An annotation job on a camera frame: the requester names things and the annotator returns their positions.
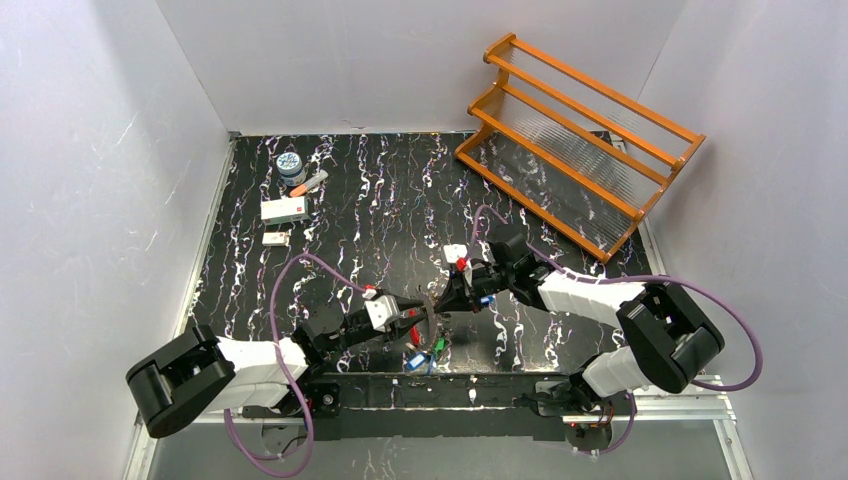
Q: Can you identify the keyring with coloured key tags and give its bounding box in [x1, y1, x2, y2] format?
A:
[403, 292, 448, 375]

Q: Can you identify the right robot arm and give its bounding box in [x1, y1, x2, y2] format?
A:
[434, 234, 725, 402]

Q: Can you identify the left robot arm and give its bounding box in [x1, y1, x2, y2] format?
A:
[125, 293, 428, 438]

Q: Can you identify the small white flat box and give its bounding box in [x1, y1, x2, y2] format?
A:
[262, 231, 291, 247]

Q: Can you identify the white medicine box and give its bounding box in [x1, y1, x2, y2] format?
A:
[260, 197, 309, 225]

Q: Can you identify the orange wooden shelf rack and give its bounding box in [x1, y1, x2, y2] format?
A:
[455, 33, 706, 262]

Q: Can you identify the orange and white tube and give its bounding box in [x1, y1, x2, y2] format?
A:
[289, 170, 328, 198]

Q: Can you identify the round blue-white jar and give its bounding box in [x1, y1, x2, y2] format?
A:
[275, 151, 306, 187]

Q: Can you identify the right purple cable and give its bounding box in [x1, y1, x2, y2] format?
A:
[468, 203, 764, 460]

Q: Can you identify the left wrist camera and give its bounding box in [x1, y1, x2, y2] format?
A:
[363, 285, 400, 333]

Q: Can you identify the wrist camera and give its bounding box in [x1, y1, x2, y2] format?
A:
[441, 244, 472, 276]
[363, 285, 400, 333]

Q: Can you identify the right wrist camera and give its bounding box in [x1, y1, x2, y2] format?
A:
[441, 244, 472, 276]

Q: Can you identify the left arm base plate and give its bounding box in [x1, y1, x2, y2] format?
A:
[241, 381, 341, 419]

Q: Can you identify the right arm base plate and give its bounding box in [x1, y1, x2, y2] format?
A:
[513, 379, 633, 424]

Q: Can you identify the aluminium rail frame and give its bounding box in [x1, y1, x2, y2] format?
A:
[123, 374, 755, 480]

